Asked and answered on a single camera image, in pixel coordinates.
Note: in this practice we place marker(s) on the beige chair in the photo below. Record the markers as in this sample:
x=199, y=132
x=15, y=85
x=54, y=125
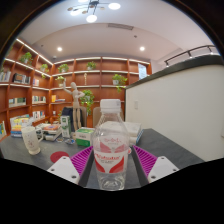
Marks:
x=96, y=116

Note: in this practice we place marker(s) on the multi-globe ceiling lamp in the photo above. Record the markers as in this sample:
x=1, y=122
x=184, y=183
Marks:
x=91, y=13

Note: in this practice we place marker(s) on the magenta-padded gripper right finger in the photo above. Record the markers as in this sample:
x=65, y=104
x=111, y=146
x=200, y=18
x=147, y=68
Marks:
x=162, y=168

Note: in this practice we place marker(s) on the black track light rail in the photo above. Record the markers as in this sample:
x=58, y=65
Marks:
x=190, y=51

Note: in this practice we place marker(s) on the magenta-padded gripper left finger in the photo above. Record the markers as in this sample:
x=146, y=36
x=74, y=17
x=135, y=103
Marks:
x=63, y=168

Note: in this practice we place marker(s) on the clear plastic water bottle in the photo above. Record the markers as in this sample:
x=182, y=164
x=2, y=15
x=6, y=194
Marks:
x=110, y=150

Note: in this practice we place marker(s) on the flat round red coaster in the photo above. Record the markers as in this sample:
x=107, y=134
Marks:
x=58, y=156

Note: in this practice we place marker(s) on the white wall switch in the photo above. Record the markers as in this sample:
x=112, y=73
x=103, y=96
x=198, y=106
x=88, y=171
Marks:
x=136, y=104

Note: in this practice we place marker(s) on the round printed badge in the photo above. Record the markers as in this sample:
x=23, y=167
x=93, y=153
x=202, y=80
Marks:
x=70, y=141

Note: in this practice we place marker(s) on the tall white green carton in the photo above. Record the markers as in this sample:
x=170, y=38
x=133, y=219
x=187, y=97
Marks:
x=65, y=126

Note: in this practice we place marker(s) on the wooden artist mannequin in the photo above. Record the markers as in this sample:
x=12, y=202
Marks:
x=76, y=106

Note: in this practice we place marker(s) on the colourful book stack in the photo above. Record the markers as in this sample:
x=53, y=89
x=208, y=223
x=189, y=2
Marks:
x=18, y=126

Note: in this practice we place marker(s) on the green and white box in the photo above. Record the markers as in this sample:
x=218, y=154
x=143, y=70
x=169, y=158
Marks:
x=84, y=137

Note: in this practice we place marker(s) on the cream mug with bear print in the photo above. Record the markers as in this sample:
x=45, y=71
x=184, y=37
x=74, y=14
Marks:
x=30, y=140

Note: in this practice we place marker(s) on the white partition with dark top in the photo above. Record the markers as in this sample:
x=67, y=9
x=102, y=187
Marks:
x=180, y=113

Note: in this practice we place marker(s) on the dark chair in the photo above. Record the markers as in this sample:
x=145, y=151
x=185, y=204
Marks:
x=68, y=113

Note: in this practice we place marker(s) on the ceiling air vent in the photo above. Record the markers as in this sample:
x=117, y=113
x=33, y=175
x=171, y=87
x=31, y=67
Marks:
x=120, y=26

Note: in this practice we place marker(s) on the wooden wall shelf unit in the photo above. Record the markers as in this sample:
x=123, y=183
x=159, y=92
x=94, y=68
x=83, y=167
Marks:
x=30, y=93

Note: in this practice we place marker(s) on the recessed ceiling spotlight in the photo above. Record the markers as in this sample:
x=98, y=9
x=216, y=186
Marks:
x=59, y=49
x=142, y=48

